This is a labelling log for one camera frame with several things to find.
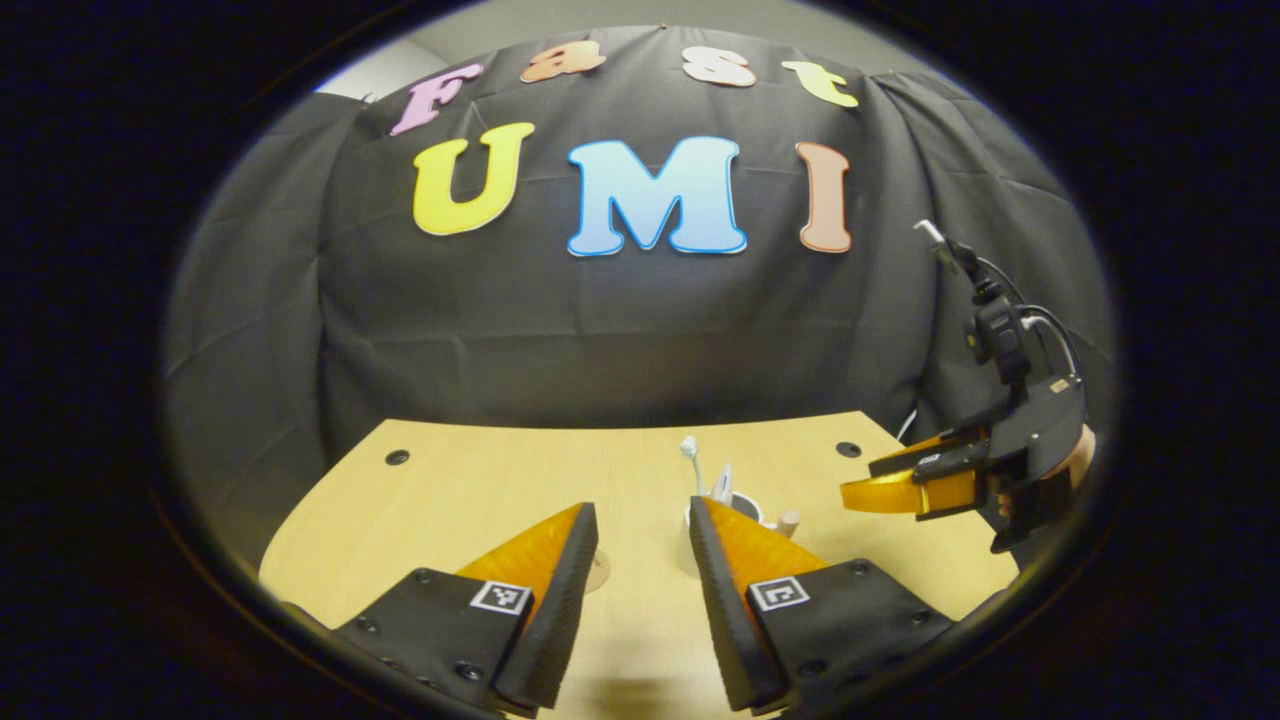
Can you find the black desk grommet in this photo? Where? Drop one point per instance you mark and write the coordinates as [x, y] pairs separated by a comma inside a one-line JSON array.
[[397, 457], [849, 449]]

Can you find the white toothbrush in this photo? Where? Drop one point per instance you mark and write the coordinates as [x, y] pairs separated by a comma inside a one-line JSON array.
[[689, 447]]

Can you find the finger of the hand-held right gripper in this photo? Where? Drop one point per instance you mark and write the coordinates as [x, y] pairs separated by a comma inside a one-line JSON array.
[[920, 455], [900, 492]]

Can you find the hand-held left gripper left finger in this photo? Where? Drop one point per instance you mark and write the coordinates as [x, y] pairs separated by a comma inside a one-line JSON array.
[[555, 610]]

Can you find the white toothpaste tube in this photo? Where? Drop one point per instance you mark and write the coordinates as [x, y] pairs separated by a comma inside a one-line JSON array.
[[723, 485]]

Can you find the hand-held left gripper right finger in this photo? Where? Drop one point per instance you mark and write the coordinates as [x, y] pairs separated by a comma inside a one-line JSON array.
[[725, 610]]

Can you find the round wooden coaster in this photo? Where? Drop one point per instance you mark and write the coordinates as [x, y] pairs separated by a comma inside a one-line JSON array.
[[600, 572]]

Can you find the black backdrop cloth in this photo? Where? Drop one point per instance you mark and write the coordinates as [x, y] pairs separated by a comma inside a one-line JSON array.
[[600, 330]]

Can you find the wooden desktop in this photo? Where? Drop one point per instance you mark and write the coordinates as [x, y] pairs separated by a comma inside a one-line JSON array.
[[470, 490]]

